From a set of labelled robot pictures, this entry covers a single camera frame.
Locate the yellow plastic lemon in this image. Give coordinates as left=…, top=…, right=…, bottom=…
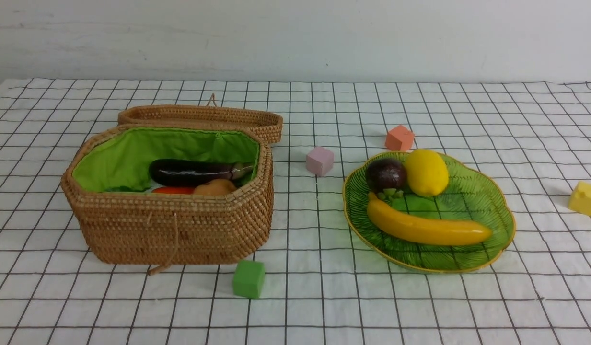
left=404, top=149, right=449, bottom=198

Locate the green foam cube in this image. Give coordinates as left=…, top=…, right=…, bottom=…
left=232, top=260, right=266, bottom=299

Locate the pink foam cube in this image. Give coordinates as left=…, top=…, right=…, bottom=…
left=305, top=146, right=335, bottom=176

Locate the green glass leaf plate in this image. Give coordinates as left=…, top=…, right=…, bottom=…
left=343, top=155, right=516, bottom=274

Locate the yellow foam cube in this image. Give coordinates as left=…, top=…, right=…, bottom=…
left=568, top=181, right=591, bottom=217

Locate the brown plastic potato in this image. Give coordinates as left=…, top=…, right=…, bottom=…
left=194, top=179, right=237, bottom=195

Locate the yellow plastic banana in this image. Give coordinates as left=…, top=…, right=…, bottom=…
left=366, top=192, right=492, bottom=246

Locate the woven wicker basket lid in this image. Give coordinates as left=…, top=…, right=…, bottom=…
left=117, top=94, right=283, bottom=144

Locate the orange foam cube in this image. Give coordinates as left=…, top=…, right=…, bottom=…
left=385, top=125, right=415, bottom=151

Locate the purple plastic eggplant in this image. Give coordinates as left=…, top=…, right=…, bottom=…
left=148, top=159, right=255, bottom=186

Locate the white checkered tablecloth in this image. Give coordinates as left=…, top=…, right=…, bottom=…
left=0, top=79, right=591, bottom=345

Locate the woven wicker basket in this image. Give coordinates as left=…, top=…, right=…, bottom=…
left=60, top=125, right=274, bottom=275

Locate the orange plastic carrot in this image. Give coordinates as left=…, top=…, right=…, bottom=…
left=108, top=185, right=197, bottom=195

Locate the purple plastic mangosteen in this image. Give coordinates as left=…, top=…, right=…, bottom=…
left=365, top=159, right=407, bottom=202

